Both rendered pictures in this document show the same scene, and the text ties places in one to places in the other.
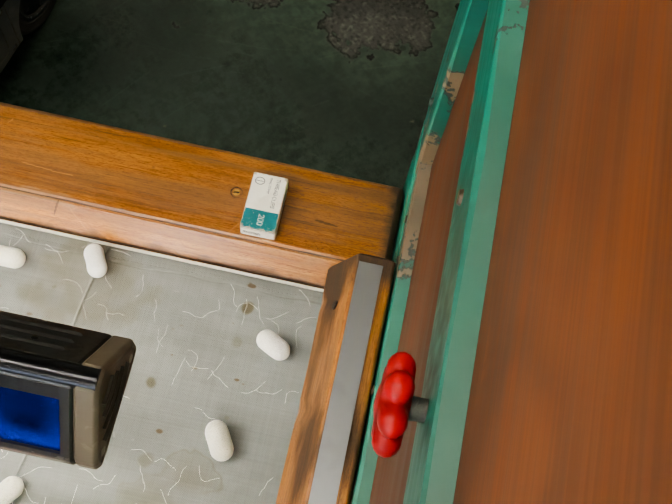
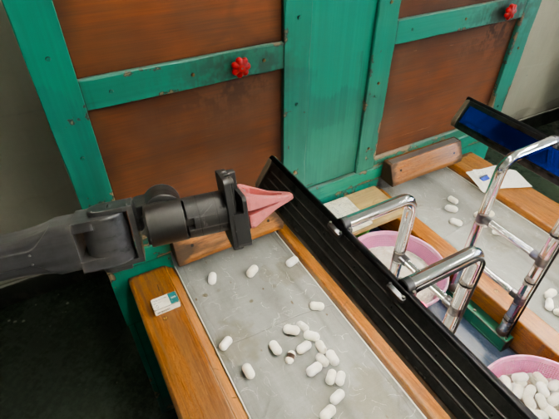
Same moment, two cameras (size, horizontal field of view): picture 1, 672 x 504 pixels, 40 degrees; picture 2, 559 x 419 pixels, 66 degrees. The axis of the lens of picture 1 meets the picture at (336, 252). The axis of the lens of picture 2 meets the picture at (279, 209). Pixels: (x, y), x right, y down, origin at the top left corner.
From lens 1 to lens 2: 0.88 m
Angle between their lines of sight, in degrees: 64
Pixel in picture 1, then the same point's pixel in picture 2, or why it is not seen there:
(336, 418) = not seen: hidden behind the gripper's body
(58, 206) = (215, 367)
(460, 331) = (224, 52)
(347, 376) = not seen: hidden behind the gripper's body
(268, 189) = (159, 302)
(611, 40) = not seen: outside the picture
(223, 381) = (234, 284)
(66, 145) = (187, 386)
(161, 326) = (231, 312)
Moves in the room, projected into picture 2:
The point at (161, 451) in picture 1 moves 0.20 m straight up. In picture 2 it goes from (268, 283) to (266, 225)
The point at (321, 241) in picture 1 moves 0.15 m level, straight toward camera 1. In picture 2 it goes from (166, 284) to (220, 259)
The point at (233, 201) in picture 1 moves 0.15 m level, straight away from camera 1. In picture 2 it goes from (170, 316) to (111, 360)
